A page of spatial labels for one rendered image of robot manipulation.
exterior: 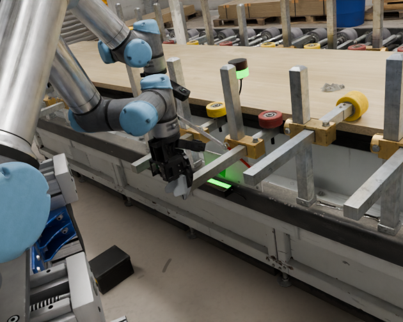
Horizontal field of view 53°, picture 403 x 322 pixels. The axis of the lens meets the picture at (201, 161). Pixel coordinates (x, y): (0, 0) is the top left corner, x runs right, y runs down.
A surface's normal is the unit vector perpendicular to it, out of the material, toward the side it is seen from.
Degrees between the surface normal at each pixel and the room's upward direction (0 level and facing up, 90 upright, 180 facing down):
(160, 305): 0
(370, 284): 90
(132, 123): 89
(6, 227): 95
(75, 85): 108
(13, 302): 0
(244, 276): 0
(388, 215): 90
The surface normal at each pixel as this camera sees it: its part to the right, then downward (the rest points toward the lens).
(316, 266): -0.70, 0.43
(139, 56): 0.48, 0.33
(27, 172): 0.93, 0.10
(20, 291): -0.17, -0.88
